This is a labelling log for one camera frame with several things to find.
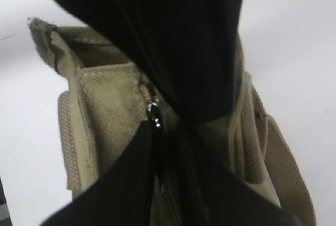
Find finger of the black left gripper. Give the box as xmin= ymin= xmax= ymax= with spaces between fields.
xmin=43 ymin=125 xmax=154 ymax=225

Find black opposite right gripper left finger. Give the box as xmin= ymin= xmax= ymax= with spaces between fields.
xmin=55 ymin=0 xmax=242 ymax=124

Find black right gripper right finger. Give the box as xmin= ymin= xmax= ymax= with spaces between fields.
xmin=170 ymin=117 xmax=312 ymax=225

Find silver zipper pull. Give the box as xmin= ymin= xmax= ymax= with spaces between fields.
xmin=146 ymin=101 xmax=162 ymax=130

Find yellow canvas bag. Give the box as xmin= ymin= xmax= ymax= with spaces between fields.
xmin=29 ymin=18 xmax=317 ymax=225

